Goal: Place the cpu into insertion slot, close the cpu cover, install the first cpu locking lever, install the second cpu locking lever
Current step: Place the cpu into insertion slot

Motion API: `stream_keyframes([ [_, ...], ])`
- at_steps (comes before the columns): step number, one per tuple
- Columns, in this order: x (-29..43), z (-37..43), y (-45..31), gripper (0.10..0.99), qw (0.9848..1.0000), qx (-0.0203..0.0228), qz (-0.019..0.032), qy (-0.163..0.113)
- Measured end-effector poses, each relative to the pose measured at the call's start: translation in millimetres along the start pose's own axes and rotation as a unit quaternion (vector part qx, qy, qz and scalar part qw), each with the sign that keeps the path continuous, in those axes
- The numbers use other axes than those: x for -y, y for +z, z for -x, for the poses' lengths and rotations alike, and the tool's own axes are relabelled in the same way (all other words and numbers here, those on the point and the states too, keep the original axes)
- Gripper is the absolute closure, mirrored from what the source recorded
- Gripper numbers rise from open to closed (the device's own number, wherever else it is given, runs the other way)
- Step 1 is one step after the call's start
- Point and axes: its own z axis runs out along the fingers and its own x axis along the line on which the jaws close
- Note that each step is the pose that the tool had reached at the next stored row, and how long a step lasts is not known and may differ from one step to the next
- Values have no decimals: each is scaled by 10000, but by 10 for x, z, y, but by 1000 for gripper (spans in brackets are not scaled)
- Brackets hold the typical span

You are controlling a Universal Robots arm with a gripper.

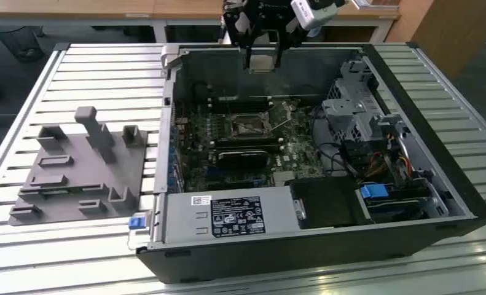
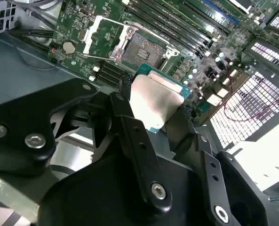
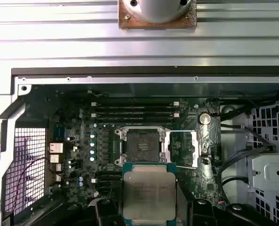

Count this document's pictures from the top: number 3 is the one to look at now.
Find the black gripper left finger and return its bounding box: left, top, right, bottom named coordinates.
left=37, top=198, right=125, bottom=226

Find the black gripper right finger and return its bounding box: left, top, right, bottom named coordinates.
left=176, top=180, right=278, bottom=226

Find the silver CPU green edge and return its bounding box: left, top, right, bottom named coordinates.
left=121, top=161, right=177, bottom=226

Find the black RAM slot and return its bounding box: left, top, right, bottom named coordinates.
left=96, top=171, right=123, bottom=178
left=91, top=178, right=123, bottom=185
left=94, top=107, right=177, bottom=113
left=94, top=118, right=177, bottom=123

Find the CPU socket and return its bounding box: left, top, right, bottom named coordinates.
left=114, top=128, right=167, bottom=169

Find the green motherboard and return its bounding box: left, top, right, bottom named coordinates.
left=32, top=90, right=222, bottom=209

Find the silver rear port housing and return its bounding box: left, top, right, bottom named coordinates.
left=49, top=142, right=64, bottom=153
left=49, top=154, right=64, bottom=163

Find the silver metal drive cage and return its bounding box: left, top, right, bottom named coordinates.
left=246, top=100, right=279, bottom=226

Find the silver coin battery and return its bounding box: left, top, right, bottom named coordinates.
left=199, top=113, right=211, bottom=126

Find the black open PC case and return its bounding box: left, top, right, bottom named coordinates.
left=0, top=67, right=279, bottom=226

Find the black cable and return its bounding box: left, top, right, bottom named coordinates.
left=220, top=148, right=271, bottom=190
left=243, top=125, right=277, bottom=152

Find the thin red wire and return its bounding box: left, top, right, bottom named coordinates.
left=11, top=156, right=52, bottom=214

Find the brown square base plate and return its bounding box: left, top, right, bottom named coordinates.
left=117, top=0, right=198, bottom=31

